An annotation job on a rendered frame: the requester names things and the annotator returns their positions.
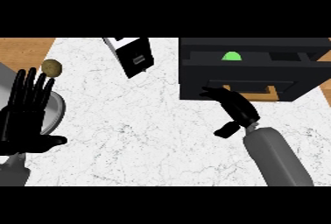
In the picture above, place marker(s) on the black and white appliance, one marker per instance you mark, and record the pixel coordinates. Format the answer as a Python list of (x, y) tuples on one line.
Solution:
[(133, 55)]

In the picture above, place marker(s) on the dark grey drawer cabinet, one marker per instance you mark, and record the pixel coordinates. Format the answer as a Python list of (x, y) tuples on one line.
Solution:
[(259, 70)]

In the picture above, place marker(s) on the grey round plate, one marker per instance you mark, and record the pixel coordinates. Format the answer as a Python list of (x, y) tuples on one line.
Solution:
[(55, 112)]

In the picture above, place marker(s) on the dark drawer with wooden inside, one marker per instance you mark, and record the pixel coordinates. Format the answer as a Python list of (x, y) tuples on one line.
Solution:
[(266, 89)]

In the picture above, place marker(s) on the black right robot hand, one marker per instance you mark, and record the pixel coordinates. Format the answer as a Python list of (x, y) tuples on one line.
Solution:
[(237, 108)]

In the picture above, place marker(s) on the grey flat block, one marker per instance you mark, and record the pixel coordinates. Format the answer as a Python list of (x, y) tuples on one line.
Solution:
[(6, 78)]

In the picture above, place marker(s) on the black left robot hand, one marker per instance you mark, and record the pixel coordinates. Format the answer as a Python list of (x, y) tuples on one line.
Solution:
[(21, 119)]

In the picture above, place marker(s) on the green cup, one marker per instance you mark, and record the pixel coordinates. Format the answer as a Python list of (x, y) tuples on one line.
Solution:
[(231, 56)]

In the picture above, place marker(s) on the brown potato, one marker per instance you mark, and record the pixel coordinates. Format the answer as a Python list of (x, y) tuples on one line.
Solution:
[(52, 68)]

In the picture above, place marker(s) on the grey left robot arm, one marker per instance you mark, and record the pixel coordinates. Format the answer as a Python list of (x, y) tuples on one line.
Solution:
[(12, 172)]

